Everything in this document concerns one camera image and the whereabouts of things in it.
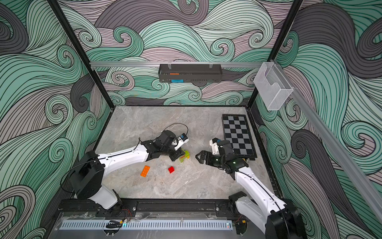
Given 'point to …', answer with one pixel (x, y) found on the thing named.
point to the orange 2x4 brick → (145, 171)
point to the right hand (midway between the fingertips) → (203, 158)
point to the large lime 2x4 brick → (186, 156)
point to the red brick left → (171, 169)
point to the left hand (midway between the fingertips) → (182, 150)
